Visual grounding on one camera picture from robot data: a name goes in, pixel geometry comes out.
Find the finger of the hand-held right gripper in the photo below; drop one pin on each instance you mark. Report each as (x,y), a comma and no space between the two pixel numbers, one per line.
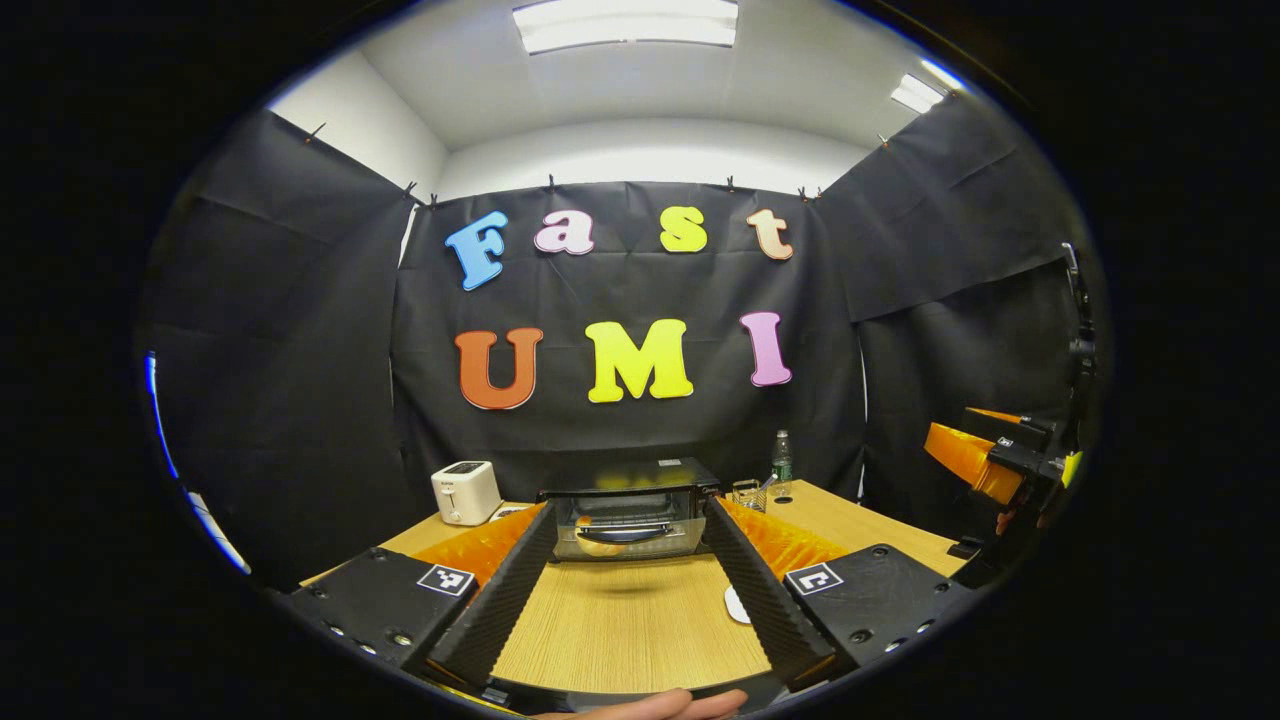
(965,458)
(1015,430)

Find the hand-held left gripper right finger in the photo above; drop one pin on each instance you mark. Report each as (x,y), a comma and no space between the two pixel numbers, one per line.
(765,600)

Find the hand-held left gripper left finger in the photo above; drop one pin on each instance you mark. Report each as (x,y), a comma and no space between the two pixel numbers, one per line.
(500,600)

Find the black electric oven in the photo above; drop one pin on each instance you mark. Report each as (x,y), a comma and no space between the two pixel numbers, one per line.
(630,478)

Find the white square plate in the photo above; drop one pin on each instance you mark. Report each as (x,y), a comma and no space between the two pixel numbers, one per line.
(737,606)

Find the metal cutlery holder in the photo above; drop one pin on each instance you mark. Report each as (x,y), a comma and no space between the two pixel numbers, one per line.
(748,497)

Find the white toaster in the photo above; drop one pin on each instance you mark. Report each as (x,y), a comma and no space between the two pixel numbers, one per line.
(465,495)

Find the clear plastic water bottle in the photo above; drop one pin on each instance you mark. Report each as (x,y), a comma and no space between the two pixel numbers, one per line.
(782,465)

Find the black backdrop cloth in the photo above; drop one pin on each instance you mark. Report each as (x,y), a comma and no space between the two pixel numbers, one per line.
(300,350)

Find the small ceiling light panel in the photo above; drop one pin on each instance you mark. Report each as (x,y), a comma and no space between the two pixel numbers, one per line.
(917,93)

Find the long ceiling light panel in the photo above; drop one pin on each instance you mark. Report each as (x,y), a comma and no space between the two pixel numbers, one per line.
(625,25)

